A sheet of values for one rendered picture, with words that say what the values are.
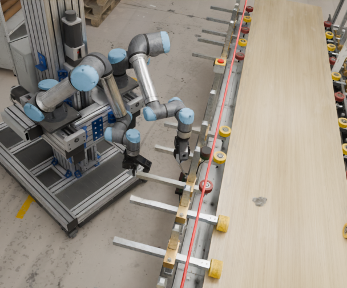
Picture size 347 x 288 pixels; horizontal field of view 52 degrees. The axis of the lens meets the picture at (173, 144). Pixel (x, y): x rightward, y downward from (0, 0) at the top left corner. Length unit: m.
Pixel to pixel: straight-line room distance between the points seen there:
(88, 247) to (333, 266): 1.70
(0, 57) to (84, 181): 2.02
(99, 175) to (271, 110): 1.44
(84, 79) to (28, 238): 1.60
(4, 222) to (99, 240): 0.76
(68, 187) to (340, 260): 1.94
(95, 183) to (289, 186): 1.50
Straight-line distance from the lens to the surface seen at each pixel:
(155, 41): 1.95
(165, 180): 2.08
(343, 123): 2.81
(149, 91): 1.81
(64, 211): 2.75
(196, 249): 2.13
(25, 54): 2.44
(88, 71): 1.67
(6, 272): 2.87
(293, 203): 2.13
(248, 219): 1.97
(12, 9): 4.54
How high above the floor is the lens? 2.48
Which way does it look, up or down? 45 degrees down
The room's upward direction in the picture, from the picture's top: 8 degrees clockwise
